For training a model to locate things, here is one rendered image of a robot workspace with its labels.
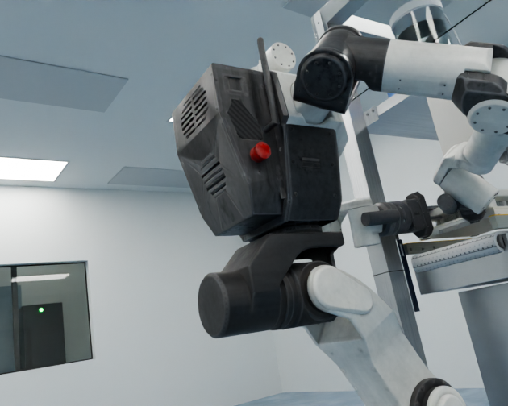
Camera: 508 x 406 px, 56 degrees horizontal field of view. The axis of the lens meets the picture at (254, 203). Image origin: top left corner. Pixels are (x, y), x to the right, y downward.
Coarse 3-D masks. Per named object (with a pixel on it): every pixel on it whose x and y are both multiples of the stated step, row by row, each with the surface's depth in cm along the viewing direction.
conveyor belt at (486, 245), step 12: (468, 240) 119; (480, 240) 116; (492, 240) 113; (432, 252) 127; (444, 252) 124; (456, 252) 121; (468, 252) 118; (480, 252) 116; (492, 252) 114; (420, 264) 130; (432, 264) 127; (444, 264) 125
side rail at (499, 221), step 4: (492, 216) 113; (496, 216) 113; (500, 216) 114; (504, 216) 114; (492, 220) 113; (496, 220) 112; (500, 220) 113; (504, 220) 114; (492, 224) 113; (496, 224) 112; (500, 224) 113; (504, 224) 113; (492, 228) 113; (496, 228) 112; (500, 228) 113; (504, 228) 114
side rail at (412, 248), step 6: (456, 240) 146; (462, 240) 148; (408, 246) 134; (414, 246) 136; (420, 246) 137; (426, 246) 138; (432, 246) 140; (438, 246) 141; (408, 252) 134; (414, 252) 135; (420, 252) 136
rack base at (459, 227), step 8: (488, 208) 118; (496, 208) 118; (504, 208) 119; (488, 216) 118; (440, 224) 130; (448, 224) 128; (456, 224) 126; (464, 224) 126; (472, 224) 124; (480, 224) 126; (488, 224) 129; (432, 232) 133; (440, 232) 131; (448, 232) 131; (456, 232) 134; (464, 232) 137; (472, 232) 139; (480, 232) 142
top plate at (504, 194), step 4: (500, 192) 120; (504, 192) 121; (496, 196) 119; (500, 196) 120; (504, 196) 121; (496, 200) 124; (500, 200) 125; (504, 200) 126; (436, 208) 131; (432, 212) 132; (436, 212) 131; (440, 212) 130; (444, 216) 135
